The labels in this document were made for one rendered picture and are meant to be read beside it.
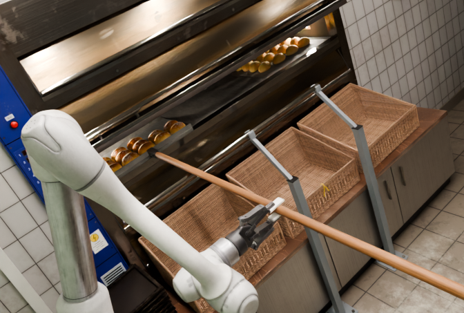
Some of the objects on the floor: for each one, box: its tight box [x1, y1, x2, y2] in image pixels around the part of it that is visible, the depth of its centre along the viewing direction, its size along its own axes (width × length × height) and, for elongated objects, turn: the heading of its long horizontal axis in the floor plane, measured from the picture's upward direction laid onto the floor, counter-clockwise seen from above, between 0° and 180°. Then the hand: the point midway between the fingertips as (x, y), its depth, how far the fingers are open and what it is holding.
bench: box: [152, 102, 455, 313], centre depth 252 cm, size 56×242×58 cm, turn 161°
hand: (276, 209), depth 141 cm, fingers closed on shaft, 3 cm apart
